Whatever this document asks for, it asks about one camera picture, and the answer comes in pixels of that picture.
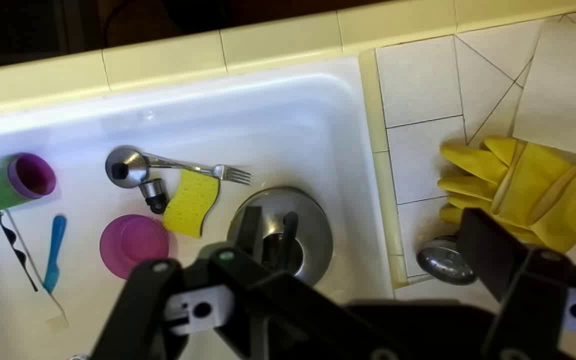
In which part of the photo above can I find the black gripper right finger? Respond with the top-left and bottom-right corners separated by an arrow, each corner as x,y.
456,205 -> 576,360

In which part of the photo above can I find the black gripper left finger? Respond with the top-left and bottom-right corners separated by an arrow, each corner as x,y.
90,204 -> 371,360

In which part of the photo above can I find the pink plastic cup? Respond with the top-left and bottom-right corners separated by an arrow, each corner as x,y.
99,212 -> 173,280

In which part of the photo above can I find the yellow cloth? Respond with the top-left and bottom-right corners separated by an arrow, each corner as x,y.
437,135 -> 576,255

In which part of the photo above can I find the yellow sponge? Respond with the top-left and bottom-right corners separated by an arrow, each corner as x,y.
161,168 -> 222,239

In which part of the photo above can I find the metal sink stopper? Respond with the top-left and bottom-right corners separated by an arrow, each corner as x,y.
417,238 -> 481,287

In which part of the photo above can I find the metal ladle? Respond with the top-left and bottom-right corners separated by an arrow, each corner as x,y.
147,153 -> 255,187

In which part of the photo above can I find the blue plastic utensil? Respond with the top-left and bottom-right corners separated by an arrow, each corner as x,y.
42,214 -> 69,296

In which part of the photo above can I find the grey metal kettle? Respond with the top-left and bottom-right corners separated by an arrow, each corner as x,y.
226,184 -> 337,287

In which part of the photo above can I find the black white striped straw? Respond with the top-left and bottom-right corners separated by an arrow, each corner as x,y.
0,208 -> 40,294

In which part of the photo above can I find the white sink basin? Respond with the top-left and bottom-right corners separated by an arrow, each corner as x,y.
0,56 -> 397,360

